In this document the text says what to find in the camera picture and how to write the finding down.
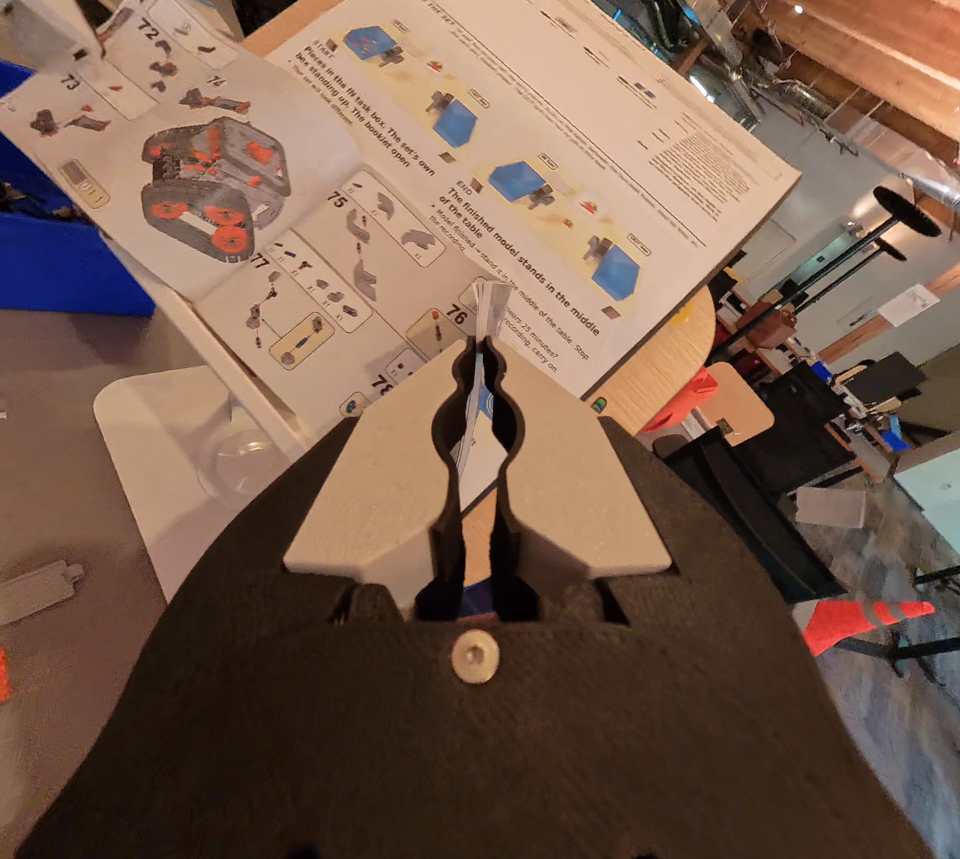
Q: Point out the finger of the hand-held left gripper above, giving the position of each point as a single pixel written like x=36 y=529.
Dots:
x=37 y=4

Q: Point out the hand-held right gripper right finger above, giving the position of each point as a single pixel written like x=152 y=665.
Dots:
x=585 y=499

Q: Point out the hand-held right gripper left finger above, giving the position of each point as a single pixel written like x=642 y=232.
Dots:
x=375 y=499

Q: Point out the building instruction booklet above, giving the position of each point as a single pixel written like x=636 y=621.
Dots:
x=225 y=304

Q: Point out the orange plastic object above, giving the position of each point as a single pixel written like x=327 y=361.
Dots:
x=682 y=398

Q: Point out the small wooden board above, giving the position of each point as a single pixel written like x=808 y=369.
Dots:
x=739 y=401

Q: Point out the white book stand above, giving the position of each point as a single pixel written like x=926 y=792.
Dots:
x=150 y=439

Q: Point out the blue plastic bin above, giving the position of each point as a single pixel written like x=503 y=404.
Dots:
x=60 y=266

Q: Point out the orange traffic cone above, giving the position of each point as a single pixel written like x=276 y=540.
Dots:
x=840 y=626

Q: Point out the pale grey toy panel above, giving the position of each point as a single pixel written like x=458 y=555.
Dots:
x=37 y=593

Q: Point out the white printed task sheet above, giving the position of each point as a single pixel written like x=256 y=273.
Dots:
x=600 y=146

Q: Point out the red toy part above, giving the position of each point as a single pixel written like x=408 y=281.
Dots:
x=4 y=675

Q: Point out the black floor lamp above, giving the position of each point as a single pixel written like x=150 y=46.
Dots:
x=907 y=214

